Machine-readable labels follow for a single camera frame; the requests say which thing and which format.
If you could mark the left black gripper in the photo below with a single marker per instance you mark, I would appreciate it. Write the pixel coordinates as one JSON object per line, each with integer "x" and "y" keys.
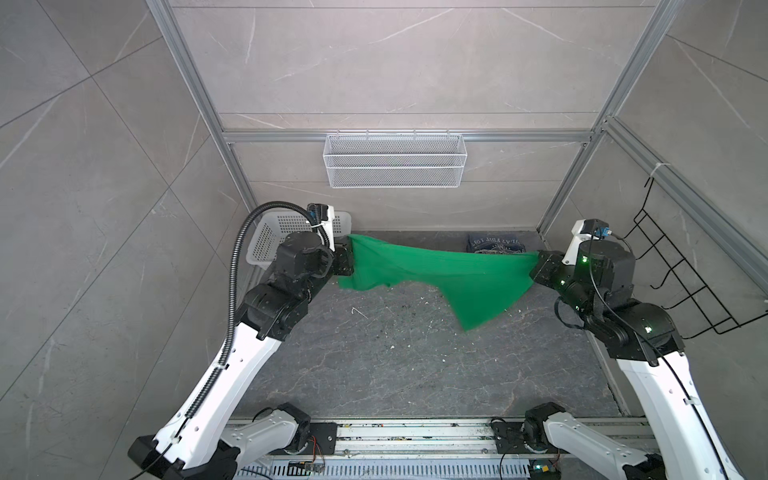
{"x": 341, "y": 264}

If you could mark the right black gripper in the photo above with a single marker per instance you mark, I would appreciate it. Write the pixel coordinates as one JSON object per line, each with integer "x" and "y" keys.
{"x": 549, "y": 260}

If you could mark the blue-grey tank top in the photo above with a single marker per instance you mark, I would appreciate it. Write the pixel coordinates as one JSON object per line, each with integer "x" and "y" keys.
{"x": 499, "y": 243}

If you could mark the green tank top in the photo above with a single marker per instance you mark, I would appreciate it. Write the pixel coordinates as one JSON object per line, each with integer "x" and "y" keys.
{"x": 478, "y": 287}

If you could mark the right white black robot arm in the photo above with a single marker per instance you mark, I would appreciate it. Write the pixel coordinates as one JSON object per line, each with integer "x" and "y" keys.
{"x": 644, "y": 341}

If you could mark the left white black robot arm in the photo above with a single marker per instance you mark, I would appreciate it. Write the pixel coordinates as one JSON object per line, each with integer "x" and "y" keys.
{"x": 263, "y": 322}

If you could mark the white plastic laundry basket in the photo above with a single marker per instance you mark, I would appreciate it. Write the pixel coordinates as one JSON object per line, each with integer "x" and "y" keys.
{"x": 263, "y": 237}

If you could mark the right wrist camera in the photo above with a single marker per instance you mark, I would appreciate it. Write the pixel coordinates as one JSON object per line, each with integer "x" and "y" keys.
{"x": 582, "y": 231}

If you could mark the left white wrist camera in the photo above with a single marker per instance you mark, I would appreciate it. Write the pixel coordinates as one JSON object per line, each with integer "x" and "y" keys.
{"x": 323, "y": 219}

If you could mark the black wire hook rack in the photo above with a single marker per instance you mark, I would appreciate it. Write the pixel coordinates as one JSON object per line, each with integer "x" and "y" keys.
{"x": 691, "y": 301}

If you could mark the white wire mesh shelf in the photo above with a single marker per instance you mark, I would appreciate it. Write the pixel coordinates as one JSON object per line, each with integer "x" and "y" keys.
{"x": 394, "y": 161}

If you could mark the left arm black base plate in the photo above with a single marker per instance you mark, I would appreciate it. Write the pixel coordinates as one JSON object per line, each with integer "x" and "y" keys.
{"x": 314, "y": 437}

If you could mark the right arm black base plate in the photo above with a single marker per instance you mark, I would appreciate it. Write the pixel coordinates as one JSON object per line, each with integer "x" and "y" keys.
{"x": 515, "y": 437}

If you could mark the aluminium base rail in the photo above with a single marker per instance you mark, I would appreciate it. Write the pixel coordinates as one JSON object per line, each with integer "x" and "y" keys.
{"x": 414, "y": 447}

